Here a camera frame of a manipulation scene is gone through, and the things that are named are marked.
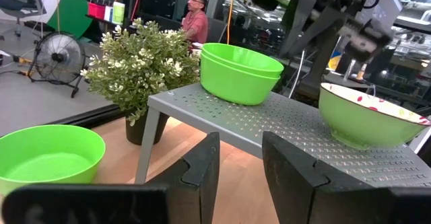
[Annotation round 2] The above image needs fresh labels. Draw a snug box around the green and white cup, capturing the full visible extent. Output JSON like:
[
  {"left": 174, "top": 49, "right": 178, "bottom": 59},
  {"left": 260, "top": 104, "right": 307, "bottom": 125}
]
[{"left": 112, "top": 1, "right": 126, "bottom": 26}]

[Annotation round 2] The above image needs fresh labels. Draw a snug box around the green board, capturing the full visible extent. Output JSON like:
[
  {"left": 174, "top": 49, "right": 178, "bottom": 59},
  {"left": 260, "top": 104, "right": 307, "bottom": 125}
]
[{"left": 46, "top": 0, "right": 94, "bottom": 39}]

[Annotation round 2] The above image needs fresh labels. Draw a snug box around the black aluminium table frame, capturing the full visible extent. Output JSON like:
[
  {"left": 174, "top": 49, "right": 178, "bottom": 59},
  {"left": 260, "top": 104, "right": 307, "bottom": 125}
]
[{"left": 45, "top": 103, "right": 131, "bottom": 130}]

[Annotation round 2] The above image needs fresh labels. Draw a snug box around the red container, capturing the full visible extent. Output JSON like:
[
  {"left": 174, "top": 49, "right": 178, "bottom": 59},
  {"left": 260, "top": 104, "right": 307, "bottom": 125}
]
[{"left": 87, "top": 1, "right": 107, "bottom": 20}]

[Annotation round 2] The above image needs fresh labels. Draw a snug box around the grey perforated metal shelf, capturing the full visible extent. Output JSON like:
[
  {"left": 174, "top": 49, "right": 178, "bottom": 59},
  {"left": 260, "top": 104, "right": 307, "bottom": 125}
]
[{"left": 134, "top": 81, "right": 431, "bottom": 188}]

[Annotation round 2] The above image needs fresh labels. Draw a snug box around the green plastic mini bowl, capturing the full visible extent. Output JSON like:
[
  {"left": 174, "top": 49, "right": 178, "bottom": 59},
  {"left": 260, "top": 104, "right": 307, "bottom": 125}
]
[
  {"left": 0, "top": 124, "right": 106, "bottom": 196},
  {"left": 201, "top": 42, "right": 285, "bottom": 79},
  {"left": 199, "top": 51, "right": 281, "bottom": 106}
]

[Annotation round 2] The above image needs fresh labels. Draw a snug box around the black floor fan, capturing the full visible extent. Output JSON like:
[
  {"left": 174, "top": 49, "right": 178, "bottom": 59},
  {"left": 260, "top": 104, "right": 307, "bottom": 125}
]
[{"left": 27, "top": 31, "right": 87, "bottom": 99}]

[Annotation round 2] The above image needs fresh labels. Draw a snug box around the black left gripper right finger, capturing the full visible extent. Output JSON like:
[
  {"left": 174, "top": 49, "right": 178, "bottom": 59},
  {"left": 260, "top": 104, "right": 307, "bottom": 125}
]
[{"left": 262, "top": 131, "right": 392, "bottom": 224}]

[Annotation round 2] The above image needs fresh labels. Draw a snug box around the orange hanging cable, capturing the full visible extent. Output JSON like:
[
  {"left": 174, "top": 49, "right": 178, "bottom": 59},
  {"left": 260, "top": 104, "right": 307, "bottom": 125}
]
[{"left": 226, "top": 0, "right": 236, "bottom": 46}]

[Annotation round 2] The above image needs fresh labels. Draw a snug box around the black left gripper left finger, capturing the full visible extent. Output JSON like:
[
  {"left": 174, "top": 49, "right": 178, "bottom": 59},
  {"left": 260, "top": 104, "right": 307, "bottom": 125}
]
[{"left": 144, "top": 131, "right": 221, "bottom": 224}]

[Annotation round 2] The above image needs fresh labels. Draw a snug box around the floral print ceramic bowl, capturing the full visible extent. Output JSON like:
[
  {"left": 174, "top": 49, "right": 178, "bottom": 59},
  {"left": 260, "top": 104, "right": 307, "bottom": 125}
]
[{"left": 318, "top": 82, "right": 431, "bottom": 151}]

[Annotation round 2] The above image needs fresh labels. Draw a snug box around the potted green artificial plant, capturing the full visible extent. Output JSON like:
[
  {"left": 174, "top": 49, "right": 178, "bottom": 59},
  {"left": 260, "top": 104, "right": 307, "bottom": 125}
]
[{"left": 79, "top": 17, "right": 202, "bottom": 147}]

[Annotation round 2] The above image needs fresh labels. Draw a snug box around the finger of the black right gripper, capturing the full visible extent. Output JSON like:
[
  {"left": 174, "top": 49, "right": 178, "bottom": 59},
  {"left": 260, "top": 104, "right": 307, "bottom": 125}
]
[
  {"left": 308, "top": 17, "right": 343, "bottom": 87},
  {"left": 278, "top": 0, "right": 320, "bottom": 59}
]

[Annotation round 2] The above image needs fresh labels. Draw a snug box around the grey office chair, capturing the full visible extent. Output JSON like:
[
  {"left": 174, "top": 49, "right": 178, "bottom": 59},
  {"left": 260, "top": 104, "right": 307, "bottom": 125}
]
[{"left": 0, "top": 0, "right": 47, "bottom": 38}]

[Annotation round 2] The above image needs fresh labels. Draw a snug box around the person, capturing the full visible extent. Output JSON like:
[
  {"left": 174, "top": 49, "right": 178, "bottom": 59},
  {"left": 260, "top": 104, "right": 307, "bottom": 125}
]
[{"left": 180, "top": 0, "right": 209, "bottom": 45}]

